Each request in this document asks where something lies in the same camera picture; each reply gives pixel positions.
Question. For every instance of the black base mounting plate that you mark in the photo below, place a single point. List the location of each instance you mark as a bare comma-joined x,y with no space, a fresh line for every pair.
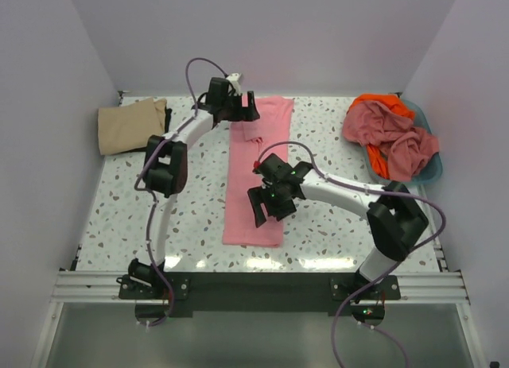
185,294

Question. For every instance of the aluminium rail frame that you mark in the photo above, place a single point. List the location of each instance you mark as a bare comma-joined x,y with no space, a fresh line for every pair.
314,269

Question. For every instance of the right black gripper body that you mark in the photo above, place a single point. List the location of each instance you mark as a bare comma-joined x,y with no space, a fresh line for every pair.
273,191

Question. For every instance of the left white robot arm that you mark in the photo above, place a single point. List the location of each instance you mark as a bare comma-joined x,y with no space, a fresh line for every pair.
165,169

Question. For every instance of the folded black t-shirt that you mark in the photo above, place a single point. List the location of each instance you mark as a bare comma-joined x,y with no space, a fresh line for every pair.
167,120

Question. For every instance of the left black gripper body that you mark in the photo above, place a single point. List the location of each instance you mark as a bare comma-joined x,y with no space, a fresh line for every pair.
230,105

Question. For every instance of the folded beige t-shirt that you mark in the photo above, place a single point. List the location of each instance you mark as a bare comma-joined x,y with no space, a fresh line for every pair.
126,128

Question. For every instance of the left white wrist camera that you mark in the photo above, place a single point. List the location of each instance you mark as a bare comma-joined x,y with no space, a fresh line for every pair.
235,80

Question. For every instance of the orange crumpled t-shirt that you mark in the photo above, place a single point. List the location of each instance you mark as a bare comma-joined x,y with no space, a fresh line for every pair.
376,121

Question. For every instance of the light pink t-shirt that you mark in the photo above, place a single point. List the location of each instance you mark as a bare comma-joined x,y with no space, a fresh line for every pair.
247,141

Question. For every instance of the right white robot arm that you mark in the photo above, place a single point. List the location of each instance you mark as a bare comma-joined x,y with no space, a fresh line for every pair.
395,219

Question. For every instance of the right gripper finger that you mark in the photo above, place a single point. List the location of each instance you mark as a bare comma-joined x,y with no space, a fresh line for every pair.
261,204
281,206

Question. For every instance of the dusty pink crumpled t-shirt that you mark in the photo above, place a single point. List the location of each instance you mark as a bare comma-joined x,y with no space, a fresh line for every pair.
406,148

